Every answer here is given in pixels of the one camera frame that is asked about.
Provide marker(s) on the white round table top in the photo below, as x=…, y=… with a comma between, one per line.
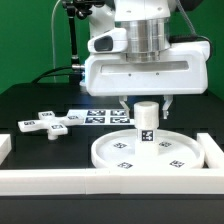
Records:
x=159, y=150

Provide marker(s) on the white U-shaped boundary frame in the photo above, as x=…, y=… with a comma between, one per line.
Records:
x=105, y=181

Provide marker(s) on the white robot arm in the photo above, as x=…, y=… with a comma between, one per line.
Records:
x=131, y=54

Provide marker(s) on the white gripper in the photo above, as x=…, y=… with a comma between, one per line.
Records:
x=181, y=69

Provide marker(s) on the white cross-shaped table base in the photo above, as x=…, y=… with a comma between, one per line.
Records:
x=55, y=126

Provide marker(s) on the white marker sheet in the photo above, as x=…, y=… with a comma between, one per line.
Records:
x=102, y=116

